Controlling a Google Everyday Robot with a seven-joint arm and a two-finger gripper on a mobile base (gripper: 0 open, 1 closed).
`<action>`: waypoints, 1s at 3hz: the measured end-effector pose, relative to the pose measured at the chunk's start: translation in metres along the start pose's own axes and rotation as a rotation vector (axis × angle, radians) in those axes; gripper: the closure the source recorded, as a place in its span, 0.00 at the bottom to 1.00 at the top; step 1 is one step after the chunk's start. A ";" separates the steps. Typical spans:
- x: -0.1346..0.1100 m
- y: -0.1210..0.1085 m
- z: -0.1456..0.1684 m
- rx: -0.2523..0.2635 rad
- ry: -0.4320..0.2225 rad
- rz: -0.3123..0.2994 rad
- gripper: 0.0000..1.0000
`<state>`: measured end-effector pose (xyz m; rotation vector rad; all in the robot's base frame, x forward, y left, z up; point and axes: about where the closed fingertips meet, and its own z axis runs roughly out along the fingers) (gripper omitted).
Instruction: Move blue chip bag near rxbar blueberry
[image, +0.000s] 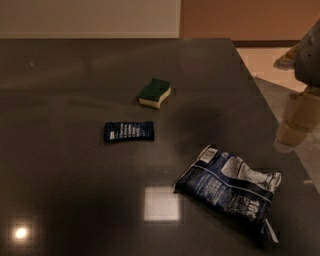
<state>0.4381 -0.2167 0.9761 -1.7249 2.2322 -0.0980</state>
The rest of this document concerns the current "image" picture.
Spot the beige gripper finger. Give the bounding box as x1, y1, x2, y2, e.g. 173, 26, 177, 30
287, 87, 320, 131
276, 122, 311, 147

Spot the blue chip bag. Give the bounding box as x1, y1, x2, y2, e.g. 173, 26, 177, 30
174, 145, 282, 244

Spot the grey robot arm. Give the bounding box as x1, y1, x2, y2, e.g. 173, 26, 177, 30
274, 20, 320, 152

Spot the dark blue rxbar wrapper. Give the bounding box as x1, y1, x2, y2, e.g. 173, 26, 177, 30
104, 121, 155, 142

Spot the green and yellow sponge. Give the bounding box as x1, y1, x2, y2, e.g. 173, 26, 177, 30
138, 78, 171, 109

